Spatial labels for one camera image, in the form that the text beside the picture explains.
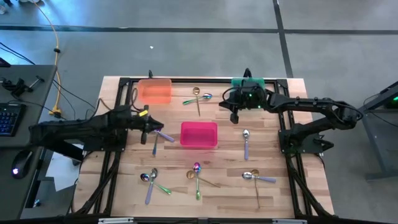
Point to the pink plastic bin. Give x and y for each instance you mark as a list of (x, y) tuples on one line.
[(199, 135)]

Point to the orange plastic bin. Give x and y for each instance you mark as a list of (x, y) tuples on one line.
[(154, 91)]

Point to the black clamp mount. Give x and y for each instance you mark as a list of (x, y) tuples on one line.
[(18, 87)]

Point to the black backlit keyboard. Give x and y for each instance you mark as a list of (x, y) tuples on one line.
[(9, 119)]

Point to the dark grey desk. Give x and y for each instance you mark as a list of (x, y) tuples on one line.
[(31, 74)]

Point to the black computer mouse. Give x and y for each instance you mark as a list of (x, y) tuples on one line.
[(21, 165)]

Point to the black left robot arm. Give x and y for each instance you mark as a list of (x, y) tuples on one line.
[(77, 130)]

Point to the silver metal bracket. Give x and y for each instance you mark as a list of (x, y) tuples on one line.
[(115, 221), (289, 221)]

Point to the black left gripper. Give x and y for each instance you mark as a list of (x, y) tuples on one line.
[(144, 124)]

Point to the gold spoon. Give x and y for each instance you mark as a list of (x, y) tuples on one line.
[(196, 91), (255, 171), (190, 174)]

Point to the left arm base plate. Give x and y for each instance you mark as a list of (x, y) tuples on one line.
[(105, 146)]

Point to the yellow tag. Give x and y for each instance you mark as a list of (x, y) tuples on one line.
[(143, 113)]

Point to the rainbow iridescent spoon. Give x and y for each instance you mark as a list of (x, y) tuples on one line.
[(144, 177), (197, 167), (207, 96), (154, 149)]

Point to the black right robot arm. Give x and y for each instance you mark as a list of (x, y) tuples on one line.
[(311, 104)]

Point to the dark metal side table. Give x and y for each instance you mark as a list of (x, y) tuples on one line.
[(379, 140)]

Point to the white paper sheet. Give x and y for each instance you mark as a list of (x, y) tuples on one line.
[(62, 171)]

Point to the teal plastic bin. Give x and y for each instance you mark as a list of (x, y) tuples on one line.
[(239, 81)]

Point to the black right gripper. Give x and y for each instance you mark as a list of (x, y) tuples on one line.
[(248, 98)]

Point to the black aluminium table frame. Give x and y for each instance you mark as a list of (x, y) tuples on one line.
[(186, 80)]

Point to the black frame knob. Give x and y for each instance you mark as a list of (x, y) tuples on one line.
[(247, 73), (150, 74)]

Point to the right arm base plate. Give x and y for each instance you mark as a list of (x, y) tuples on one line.
[(306, 146)]

